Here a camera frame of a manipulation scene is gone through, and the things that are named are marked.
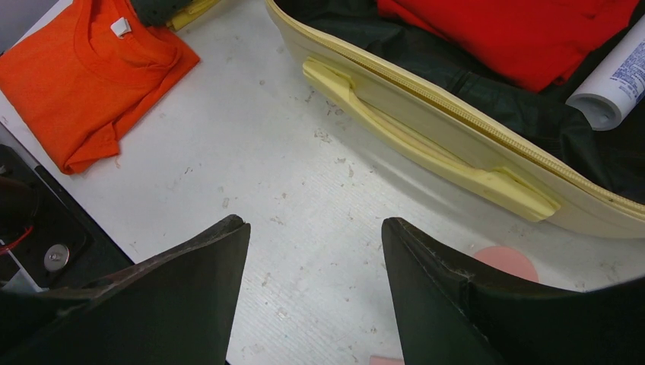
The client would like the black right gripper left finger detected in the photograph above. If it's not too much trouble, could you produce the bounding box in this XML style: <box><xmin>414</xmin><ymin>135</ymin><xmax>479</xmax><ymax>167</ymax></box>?
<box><xmin>1</xmin><ymin>214</ymin><xmax>251</xmax><ymax>364</ymax></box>

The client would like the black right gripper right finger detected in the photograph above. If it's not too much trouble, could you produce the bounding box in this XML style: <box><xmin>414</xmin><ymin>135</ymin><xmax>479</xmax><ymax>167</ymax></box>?
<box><xmin>381</xmin><ymin>217</ymin><xmax>644</xmax><ymax>364</ymax></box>

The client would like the white spray bottle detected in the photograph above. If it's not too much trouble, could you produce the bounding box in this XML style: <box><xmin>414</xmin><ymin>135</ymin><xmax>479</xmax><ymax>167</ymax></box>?
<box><xmin>566</xmin><ymin>18</ymin><xmax>644</xmax><ymax>131</ymax></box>

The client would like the red printed t-shirt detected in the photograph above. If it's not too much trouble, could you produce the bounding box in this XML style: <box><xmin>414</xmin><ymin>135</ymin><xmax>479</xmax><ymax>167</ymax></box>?
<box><xmin>377</xmin><ymin>0</ymin><xmax>638</xmax><ymax>92</ymax></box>

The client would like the dark grey dotted cloth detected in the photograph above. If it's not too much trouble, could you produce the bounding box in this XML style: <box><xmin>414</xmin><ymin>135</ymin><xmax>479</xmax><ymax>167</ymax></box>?
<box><xmin>130</xmin><ymin>0</ymin><xmax>192</xmax><ymax>27</ymax></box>

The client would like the yellow t-shirt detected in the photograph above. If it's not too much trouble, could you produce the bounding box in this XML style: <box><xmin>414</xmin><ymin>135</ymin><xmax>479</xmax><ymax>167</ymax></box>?
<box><xmin>166</xmin><ymin>0</ymin><xmax>220</xmax><ymax>31</ymax></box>

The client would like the round pink soap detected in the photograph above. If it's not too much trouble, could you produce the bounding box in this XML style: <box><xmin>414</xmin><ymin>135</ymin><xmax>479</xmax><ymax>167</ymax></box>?
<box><xmin>472</xmin><ymin>246</ymin><xmax>539</xmax><ymax>283</ymax></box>

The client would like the pink square sponge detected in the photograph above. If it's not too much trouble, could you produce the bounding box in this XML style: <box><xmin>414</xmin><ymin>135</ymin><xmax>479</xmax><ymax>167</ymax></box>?
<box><xmin>369</xmin><ymin>355</ymin><xmax>405</xmax><ymax>365</ymax></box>

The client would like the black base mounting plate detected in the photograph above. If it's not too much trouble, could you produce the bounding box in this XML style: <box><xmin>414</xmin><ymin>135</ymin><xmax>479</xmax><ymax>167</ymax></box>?
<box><xmin>1</xmin><ymin>145</ymin><xmax>134</xmax><ymax>292</ymax></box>

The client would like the yellow open suitcase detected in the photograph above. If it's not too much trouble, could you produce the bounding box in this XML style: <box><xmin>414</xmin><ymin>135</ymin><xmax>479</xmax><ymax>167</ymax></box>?
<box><xmin>267</xmin><ymin>1</ymin><xmax>644</xmax><ymax>239</ymax></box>

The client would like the orange folded t-shirt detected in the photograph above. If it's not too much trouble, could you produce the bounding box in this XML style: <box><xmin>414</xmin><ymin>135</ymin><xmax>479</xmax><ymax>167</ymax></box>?
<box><xmin>1</xmin><ymin>1</ymin><xmax>199</xmax><ymax>175</ymax></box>

